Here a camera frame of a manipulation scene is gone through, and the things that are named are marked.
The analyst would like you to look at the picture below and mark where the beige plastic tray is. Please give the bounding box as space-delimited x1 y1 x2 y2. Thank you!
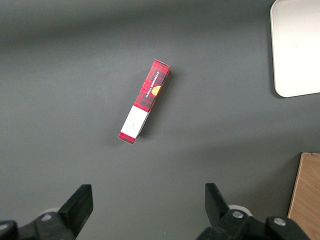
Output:
269 0 320 99

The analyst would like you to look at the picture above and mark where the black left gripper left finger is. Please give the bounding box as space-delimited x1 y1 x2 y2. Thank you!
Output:
0 184 94 240

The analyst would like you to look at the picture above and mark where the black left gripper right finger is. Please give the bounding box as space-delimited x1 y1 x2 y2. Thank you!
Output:
196 182 311 240

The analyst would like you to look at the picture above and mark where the red plaid shortbread box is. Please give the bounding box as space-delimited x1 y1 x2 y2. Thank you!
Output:
117 58 172 146

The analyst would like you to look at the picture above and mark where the wooden drawer cabinet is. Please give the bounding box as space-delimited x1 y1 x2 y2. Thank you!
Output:
287 151 320 240

